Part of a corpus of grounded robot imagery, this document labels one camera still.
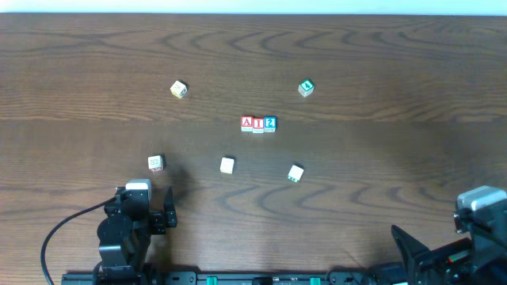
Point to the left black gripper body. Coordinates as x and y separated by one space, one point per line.
159 221

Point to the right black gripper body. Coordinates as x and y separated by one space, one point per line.
425 258

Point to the red letter A block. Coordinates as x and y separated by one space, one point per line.
246 123

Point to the red letter I block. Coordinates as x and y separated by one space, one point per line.
258 125

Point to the blue number 2 block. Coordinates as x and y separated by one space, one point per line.
270 124

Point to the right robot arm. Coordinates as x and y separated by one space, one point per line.
477 259

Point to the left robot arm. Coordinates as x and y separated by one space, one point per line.
125 236

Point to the red edged picture block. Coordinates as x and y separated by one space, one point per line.
156 163

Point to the yellow edged plain block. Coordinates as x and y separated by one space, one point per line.
227 165

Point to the yellow picture block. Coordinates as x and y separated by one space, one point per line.
179 89

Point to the green edged plain block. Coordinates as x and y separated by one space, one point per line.
295 173

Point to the green number 4 block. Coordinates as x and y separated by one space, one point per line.
306 87

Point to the black mounting rail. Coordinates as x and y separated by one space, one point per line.
192 278

